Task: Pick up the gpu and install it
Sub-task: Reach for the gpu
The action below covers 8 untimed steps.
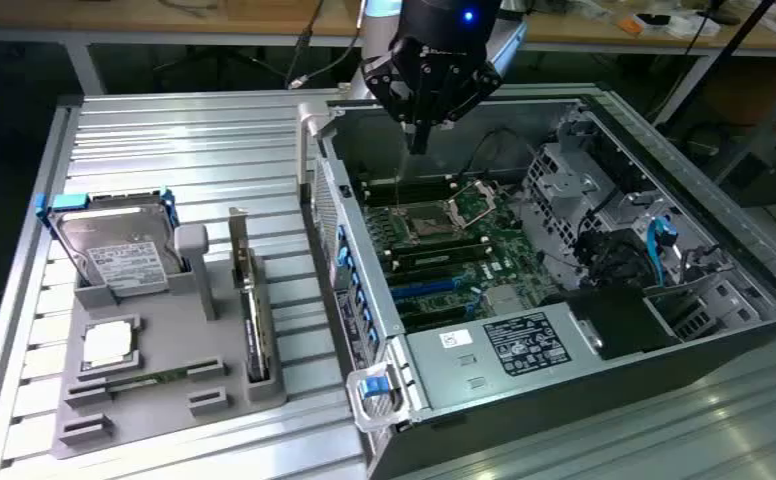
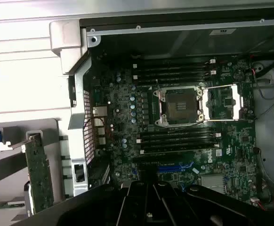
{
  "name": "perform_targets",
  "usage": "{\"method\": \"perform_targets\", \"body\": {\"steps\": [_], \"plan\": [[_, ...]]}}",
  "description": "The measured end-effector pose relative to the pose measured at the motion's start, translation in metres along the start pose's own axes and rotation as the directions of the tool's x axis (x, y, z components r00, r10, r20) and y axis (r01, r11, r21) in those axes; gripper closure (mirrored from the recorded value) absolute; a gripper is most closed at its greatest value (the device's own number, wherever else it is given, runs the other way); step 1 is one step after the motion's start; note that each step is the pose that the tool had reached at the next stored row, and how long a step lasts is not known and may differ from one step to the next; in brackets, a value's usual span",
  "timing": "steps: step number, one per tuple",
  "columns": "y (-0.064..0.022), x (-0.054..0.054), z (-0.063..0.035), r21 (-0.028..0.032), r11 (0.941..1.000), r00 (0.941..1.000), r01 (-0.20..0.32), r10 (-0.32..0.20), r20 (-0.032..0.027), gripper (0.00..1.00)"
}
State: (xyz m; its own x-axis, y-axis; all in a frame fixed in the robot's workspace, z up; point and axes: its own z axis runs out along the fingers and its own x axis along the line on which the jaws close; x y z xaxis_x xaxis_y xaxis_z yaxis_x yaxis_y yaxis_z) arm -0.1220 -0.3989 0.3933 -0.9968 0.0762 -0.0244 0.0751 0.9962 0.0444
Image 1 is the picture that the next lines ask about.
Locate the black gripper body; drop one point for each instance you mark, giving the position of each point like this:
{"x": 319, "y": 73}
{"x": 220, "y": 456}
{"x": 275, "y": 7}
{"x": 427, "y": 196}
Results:
{"x": 442, "y": 30}

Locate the graphics card with metal bracket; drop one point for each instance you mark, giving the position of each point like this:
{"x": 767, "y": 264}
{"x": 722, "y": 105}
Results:
{"x": 255, "y": 320}

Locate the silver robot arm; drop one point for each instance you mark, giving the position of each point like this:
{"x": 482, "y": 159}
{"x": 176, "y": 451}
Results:
{"x": 510, "y": 45}

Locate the thin metal locking lever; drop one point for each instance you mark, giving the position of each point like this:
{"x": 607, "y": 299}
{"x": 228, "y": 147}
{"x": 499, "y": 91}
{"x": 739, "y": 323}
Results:
{"x": 398, "y": 192}

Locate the small orange object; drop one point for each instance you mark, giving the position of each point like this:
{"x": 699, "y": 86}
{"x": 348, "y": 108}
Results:
{"x": 630, "y": 26}

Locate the metal socket cover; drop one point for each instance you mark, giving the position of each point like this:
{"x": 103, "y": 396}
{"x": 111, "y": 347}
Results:
{"x": 475, "y": 202}

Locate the perforated metal drive cage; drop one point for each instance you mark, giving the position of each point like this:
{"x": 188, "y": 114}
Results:
{"x": 562, "y": 200}

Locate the CPU socket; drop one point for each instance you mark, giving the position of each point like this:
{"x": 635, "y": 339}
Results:
{"x": 424, "y": 222}

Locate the white and black box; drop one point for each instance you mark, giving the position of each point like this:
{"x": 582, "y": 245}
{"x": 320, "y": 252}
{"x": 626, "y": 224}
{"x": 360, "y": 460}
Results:
{"x": 678, "y": 25}

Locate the blue slot retention clip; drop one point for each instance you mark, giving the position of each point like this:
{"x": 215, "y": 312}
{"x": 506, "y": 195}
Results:
{"x": 343, "y": 235}
{"x": 355, "y": 281}
{"x": 346, "y": 259}
{"x": 370, "y": 323}
{"x": 362, "y": 303}
{"x": 376, "y": 343}

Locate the green motherboard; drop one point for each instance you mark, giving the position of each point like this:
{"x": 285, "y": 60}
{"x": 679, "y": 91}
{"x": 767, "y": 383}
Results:
{"x": 495, "y": 240}

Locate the RAM stick with black label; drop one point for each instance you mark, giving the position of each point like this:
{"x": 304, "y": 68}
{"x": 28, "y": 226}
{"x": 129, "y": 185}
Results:
{"x": 442, "y": 256}

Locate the black slanted pole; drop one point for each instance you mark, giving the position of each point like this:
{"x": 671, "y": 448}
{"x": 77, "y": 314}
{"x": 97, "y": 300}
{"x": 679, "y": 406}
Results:
{"x": 742, "y": 27}

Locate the blue expansion slot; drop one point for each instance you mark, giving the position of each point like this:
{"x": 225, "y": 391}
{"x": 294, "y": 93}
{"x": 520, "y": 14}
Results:
{"x": 428, "y": 289}

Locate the silver chipset heatsink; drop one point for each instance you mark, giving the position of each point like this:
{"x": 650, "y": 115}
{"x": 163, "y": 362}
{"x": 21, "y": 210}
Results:
{"x": 503, "y": 300}

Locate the silver hard disk with label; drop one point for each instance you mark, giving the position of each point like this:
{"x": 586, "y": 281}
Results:
{"x": 121, "y": 250}

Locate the black plastic shroud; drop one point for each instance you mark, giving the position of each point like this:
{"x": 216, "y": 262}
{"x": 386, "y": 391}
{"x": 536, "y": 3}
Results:
{"x": 622, "y": 320}

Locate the blue disk caddy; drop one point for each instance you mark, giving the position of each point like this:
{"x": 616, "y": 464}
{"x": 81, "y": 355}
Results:
{"x": 69, "y": 202}

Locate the grey metal disk bay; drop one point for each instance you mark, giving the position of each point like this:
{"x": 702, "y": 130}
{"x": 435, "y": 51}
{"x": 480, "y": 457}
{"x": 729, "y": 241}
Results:
{"x": 715, "y": 295}

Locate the grey power supply unit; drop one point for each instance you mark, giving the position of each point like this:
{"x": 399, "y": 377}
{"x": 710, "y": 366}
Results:
{"x": 468, "y": 380}

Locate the blue case latch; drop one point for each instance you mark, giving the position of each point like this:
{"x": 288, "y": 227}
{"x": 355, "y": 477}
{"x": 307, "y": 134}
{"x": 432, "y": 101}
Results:
{"x": 372, "y": 387}

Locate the silver CPU chip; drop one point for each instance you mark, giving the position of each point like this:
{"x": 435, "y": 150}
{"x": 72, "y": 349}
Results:
{"x": 109, "y": 345}

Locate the grey plastic parts rack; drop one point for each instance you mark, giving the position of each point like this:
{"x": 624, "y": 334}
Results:
{"x": 161, "y": 380}

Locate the bare green RAM stick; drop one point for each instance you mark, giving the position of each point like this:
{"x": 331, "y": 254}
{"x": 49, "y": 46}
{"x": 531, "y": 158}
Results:
{"x": 155, "y": 377}

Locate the open black PC case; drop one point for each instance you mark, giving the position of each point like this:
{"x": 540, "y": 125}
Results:
{"x": 562, "y": 425}

